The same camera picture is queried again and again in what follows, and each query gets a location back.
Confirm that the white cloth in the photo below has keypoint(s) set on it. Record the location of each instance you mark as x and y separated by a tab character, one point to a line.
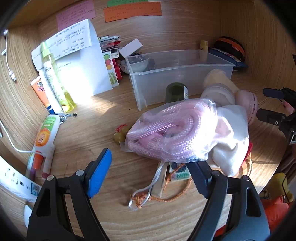
231	143

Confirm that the small white box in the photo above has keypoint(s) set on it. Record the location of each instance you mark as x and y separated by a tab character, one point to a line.
130	47

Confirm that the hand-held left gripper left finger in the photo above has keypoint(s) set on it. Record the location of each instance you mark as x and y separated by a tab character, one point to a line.
100	172

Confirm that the wooden stick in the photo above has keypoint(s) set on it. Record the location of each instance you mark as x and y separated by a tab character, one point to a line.
160	183

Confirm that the orange sticky note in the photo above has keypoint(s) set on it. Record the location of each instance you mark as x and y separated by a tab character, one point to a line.
131	11

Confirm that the orange marker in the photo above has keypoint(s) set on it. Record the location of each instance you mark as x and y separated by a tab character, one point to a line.
37	163

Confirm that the red fabric charm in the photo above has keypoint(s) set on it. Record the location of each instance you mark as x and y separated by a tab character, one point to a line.
249	150

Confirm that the white cosmetic tube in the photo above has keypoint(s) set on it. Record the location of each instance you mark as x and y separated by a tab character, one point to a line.
49	88

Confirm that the cream tape roll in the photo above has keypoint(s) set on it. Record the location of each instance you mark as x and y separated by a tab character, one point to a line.
218	88

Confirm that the orange cosmetic tube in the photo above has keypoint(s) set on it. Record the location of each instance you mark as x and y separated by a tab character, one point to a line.
40	90

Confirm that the handwritten paper sheet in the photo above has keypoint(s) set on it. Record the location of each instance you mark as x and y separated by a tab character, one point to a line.
69	39

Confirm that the red box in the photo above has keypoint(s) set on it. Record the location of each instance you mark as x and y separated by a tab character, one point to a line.
117	69

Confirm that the small white packet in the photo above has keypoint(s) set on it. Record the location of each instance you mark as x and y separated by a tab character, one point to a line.
179	173

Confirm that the white paper bag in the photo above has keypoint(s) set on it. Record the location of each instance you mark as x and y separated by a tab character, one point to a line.
85	74

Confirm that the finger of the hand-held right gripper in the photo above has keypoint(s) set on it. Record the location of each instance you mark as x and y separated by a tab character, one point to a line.
272	93
269	116

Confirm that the wooden desktop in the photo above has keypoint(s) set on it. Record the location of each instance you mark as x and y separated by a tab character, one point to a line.
104	129

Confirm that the blue pouch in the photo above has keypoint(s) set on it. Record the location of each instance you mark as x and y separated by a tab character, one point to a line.
227	59

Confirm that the green glass jar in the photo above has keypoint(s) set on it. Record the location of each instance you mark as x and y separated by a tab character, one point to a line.
177	92

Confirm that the green bead pendant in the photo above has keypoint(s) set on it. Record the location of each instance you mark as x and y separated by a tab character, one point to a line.
119	138

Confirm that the white printed booklet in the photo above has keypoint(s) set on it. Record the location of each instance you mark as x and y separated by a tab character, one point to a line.
13	180

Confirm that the pink lip balm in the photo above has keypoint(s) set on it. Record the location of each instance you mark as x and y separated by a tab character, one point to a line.
47	164

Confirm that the small metal tool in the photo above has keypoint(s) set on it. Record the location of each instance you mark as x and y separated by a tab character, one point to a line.
67	115

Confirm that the ceramic bowl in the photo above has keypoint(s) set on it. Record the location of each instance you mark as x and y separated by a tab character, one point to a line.
136	63

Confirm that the pink sticky note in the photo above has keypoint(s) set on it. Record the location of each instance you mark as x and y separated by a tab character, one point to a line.
75	14

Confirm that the clear plastic bin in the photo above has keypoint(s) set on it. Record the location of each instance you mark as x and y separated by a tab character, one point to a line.
175	76

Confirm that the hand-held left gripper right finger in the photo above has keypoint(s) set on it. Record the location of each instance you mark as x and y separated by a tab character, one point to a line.
199	179

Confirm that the yellow toy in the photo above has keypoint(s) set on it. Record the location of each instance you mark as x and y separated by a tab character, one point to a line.
281	185

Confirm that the yellow spray bottle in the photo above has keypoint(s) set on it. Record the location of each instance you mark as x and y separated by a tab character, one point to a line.
57	81

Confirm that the fruit print box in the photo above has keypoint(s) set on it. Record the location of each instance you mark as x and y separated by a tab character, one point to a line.
110	69

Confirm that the white green orange tube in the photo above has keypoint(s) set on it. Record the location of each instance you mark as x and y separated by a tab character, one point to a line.
46	132

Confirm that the stack of books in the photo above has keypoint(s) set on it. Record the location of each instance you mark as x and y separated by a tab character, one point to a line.
108	44

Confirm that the green sticky note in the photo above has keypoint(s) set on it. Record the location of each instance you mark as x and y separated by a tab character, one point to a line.
124	2

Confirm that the black orange round case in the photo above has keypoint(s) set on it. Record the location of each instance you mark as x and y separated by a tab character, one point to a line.
231	47

